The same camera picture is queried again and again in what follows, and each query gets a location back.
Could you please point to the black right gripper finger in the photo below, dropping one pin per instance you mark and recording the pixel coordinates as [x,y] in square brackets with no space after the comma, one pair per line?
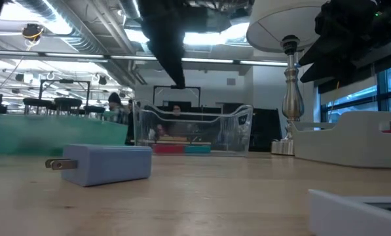
[326,50]
[329,70]

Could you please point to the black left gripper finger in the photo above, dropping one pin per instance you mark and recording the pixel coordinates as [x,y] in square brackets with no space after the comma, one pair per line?
[174,62]

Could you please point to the red rectangular tray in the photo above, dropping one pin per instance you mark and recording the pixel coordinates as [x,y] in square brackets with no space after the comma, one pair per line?
[169,149]

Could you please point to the teal rectangular tray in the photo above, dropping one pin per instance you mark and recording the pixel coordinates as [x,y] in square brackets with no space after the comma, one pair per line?
[197,149]

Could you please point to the lavender USB wall charger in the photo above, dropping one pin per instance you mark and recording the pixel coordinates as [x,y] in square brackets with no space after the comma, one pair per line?
[110,164]

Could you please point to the person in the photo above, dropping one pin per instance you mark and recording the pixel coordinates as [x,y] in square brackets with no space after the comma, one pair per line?
[130,124]
[176,109]
[116,109]

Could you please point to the silver table lamp white shade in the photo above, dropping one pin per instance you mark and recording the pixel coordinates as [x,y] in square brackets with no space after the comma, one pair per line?
[293,101]

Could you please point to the white plastic bin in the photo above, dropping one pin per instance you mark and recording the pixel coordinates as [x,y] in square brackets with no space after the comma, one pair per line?
[346,144]

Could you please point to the clear plastic bin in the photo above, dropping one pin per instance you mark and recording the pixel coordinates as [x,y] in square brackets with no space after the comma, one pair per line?
[228,131]

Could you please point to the black cabinet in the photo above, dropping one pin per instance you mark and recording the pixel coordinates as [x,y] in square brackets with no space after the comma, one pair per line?
[265,131]

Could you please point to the overhead bar with light strips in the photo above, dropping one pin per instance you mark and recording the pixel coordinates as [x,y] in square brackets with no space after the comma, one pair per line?
[84,55]

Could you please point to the teal translucent plastic tray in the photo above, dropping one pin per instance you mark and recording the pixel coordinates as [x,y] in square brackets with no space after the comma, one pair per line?
[51,134]

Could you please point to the black background rig frame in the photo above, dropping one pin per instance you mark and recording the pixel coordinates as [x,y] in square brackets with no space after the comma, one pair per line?
[64,81]
[162,86]

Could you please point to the grey wall vent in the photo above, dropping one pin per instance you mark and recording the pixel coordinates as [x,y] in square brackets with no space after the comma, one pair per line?
[231,81]

